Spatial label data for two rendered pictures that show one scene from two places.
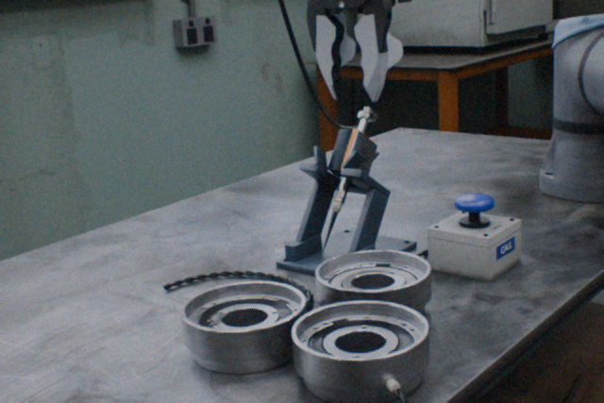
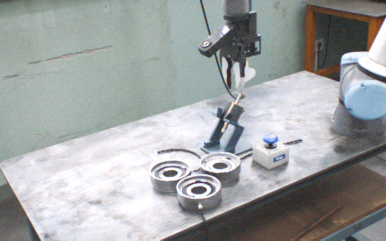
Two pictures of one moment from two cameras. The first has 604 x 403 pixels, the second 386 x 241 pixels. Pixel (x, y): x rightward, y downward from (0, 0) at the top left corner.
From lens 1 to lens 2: 62 cm
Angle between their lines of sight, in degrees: 20
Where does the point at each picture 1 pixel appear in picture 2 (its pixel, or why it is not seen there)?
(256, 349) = (168, 186)
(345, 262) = (215, 155)
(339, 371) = (184, 199)
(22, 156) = (144, 51)
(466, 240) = (262, 153)
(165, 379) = (141, 190)
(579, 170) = (342, 121)
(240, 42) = not seen: outside the picture
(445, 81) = (373, 23)
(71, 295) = (126, 150)
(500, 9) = not seen: outside the picture
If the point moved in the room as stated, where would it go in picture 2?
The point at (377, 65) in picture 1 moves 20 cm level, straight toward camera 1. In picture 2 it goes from (239, 81) to (214, 111)
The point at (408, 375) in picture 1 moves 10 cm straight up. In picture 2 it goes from (206, 204) to (204, 166)
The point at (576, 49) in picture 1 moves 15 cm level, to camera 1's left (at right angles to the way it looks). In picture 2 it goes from (344, 70) to (290, 69)
